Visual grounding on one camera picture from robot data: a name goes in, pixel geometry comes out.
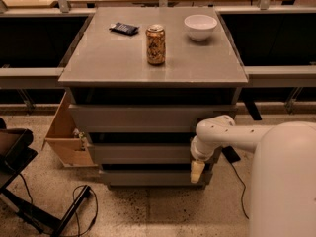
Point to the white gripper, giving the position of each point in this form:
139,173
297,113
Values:
197,154

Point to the grey drawer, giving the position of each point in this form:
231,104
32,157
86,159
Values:
144,178
144,118
140,153

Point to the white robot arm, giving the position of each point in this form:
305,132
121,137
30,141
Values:
283,176

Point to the grey bottom drawer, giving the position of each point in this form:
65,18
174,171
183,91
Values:
144,178

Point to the grey drawer cabinet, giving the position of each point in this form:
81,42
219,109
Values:
181,96

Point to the grey top drawer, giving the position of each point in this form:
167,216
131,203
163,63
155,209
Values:
144,118

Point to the black power adapter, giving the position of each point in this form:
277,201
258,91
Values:
230,154

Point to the cardboard box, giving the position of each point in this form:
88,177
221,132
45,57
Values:
65,139

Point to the gold patterned soda can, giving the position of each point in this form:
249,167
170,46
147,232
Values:
156,47

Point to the white ceramic bowl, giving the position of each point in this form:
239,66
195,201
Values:
199,27

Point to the dark blue snack packet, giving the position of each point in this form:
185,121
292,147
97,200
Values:
124,29

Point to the grey metal railing frame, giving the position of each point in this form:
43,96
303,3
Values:
29,76

